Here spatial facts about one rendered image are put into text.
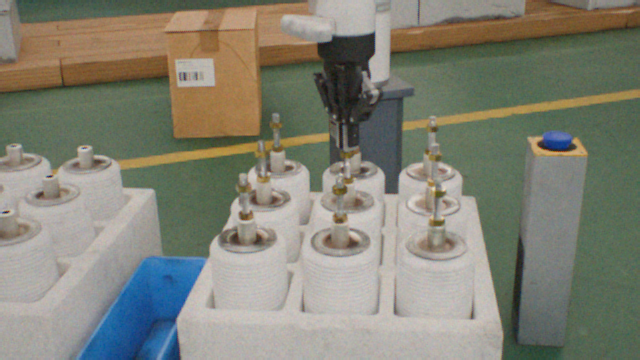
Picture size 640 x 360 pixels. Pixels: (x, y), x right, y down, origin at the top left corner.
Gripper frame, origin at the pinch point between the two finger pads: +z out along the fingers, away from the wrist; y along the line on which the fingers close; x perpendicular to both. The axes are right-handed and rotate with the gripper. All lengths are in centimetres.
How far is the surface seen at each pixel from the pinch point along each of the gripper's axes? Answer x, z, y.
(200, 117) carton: -24, 29, 104
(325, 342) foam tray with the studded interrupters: 13.8, 19.4, -14.2
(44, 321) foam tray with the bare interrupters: 40.5, 17.7, 8.1
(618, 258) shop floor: -57, 35, -6
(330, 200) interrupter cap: 2.0, 9.7, 1.5
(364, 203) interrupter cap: -1.2, 9.7, -2.2
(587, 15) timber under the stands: -220, 29, 127
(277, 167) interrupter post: 2.2, 9.2, 15.6
